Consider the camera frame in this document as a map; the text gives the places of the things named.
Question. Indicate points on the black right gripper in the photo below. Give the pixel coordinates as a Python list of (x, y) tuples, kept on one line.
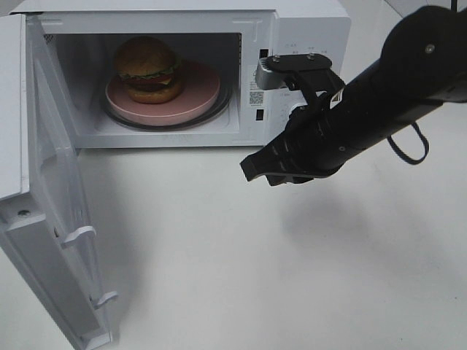
[(315, 144)]

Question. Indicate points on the pink round plate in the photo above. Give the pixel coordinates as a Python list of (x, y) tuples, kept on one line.
[(187, 94)]

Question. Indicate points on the burger with lettuce and tomato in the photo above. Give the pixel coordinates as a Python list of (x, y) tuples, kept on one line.
[(149, 70)]

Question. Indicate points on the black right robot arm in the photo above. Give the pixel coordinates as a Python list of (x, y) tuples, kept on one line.
[(422, 65)]

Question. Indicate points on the glass microwave turntable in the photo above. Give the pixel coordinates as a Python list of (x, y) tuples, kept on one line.
[(219, 106)]

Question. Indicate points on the white microwave oven body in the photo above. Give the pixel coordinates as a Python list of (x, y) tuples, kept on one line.
[(230, 36)]

